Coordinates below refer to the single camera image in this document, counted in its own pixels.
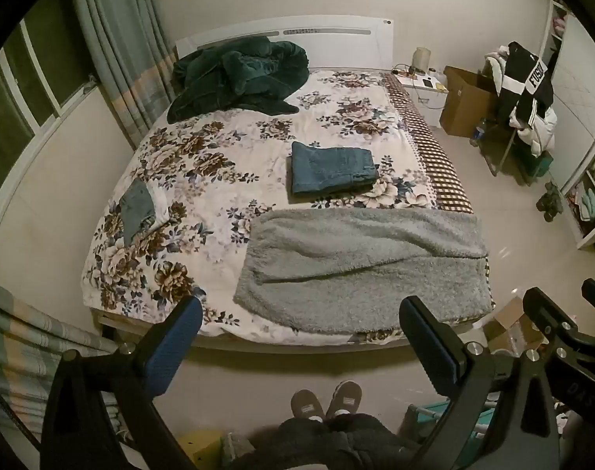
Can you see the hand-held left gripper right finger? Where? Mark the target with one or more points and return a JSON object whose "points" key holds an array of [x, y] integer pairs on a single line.
{"points": [[424, 342]]}

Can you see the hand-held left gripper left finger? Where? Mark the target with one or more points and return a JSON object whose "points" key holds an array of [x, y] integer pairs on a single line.
{"points": [[176, 342]]}

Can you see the grey fluffy pants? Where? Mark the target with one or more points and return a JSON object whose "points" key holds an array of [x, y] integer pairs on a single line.
{"points": [[356, 264]]}

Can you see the small folded grey-blue pants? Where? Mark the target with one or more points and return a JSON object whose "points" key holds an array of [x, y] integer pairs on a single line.
{"points": [[137, 210]]}

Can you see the small open cardboard box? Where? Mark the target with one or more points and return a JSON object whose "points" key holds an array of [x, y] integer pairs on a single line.
{"points": [[505, 320]]}

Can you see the teal basket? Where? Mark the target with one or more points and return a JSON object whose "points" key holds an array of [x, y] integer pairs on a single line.
{"points": [[454, 416]]}

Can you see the mint plush slippers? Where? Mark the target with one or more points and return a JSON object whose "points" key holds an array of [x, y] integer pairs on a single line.
{"points": [[590, 201]]}

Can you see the person's grey right slipper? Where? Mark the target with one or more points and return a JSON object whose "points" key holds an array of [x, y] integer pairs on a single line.
{"points": [[345, 396]]}

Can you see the person's grey slipper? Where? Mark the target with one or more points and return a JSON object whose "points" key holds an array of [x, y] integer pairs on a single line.
{"points": [[345, 396], [305, 405]]}

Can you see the dark plush slippers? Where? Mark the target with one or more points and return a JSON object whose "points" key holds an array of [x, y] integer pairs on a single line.
{"points": [[552, 200]]}

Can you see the yellow object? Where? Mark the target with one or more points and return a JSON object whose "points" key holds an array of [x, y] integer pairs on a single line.
{"points": [[199, 446]]}

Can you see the person's grey left slipper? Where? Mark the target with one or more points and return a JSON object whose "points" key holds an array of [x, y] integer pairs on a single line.
{"points": [[305, 405]]}

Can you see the white folded cloth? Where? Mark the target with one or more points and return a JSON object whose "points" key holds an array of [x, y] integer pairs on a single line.
{"points": [[161, 205]]}

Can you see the green storage box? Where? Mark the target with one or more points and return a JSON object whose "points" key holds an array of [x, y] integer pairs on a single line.
{"points": [[539, 166]]}

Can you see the green striped curtain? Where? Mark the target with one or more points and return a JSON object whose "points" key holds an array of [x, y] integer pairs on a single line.
{"points": [[18, 347], [116, 39]]}

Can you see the chair with piled clothes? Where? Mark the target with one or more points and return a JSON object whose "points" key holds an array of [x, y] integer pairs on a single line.
{"points": [[537, 134]]}

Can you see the white shelf unit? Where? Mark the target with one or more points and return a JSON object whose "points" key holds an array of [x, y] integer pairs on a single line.
{"points": [[588, 122]]}

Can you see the metal chair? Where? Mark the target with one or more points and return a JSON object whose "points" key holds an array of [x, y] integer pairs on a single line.
{"points": [[503, 149]]}

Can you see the brown checkered bedsheet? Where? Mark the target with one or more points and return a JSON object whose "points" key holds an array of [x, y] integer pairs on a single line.
{"points": [[437, 156]]}

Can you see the bed with floral sheet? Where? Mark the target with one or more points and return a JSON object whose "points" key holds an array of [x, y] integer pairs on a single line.
{"points": [[219, 156]]}

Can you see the plastic water bottle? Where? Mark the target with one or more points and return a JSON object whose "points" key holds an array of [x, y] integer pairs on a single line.
{"points": [[477, 133]]}

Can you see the folded blue jeans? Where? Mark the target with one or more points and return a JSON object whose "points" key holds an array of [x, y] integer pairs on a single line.
{"points": [[331, 166]]}

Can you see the black and white jacket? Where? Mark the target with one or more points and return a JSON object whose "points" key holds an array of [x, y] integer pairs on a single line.
{"points": [[527, 83]]}

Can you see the large cardboard box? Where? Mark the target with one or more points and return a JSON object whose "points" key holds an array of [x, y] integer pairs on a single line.
{"points": [[466, 103]]}

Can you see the white bedside table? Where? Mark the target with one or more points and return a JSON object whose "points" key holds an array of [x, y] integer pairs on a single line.
{"points": [[424, 90]]}

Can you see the dark green blanket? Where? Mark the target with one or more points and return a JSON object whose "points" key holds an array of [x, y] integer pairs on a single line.
{"points": [[239, 78]]}

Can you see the window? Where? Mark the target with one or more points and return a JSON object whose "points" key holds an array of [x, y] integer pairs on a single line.
{"points": [[18, 83]]}

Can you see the white headboard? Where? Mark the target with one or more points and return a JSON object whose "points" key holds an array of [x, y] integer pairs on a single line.
{"points": [[336, 41]]}

